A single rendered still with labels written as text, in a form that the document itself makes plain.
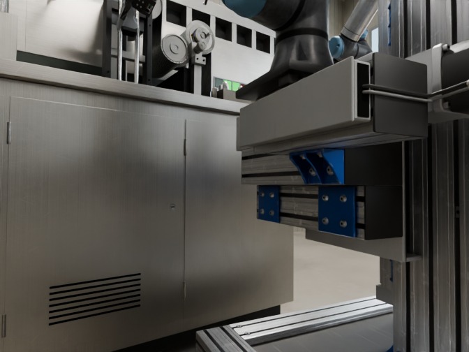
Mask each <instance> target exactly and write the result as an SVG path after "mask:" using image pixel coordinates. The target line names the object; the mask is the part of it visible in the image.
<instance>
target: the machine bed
mask: <svg viewBox="0 0 469 352"><path fill-rule="evenodd" d="M0 78H8V79H13V80H21V81H26V82H34V83H39V84H44V85H52V86H57V87H65V88H70V89H79V90H83V91H91V92H96V93H101V94H109V95H114V96H123V97H127V98H136V99H140V100H145V101H153V102H158V103H167V104H171V105H180V106H184V107H189V108H197V109H202V110H211V111H215V112H224V113H228V114H233V115H240V108H243V107H245V106H247V105H249V104H246V103H240V102H235V101H228V100H224V99H220V98H213V97H209V96H202V95H198V94H191V93H186V92H182V91H175V90H171V89H164V88H160V87H153V86H149V85H142V84H138V83H134V82H127V81H123V80H116V79H112V78H104V77H101V76H97V75H90V74H86V73H78V72H75V71H67V70H64V69H59V68H52V67H48V66H41V65H37V64H30V63H26V62H22V61H15V60H10V59H4V58H0Z"/></svg>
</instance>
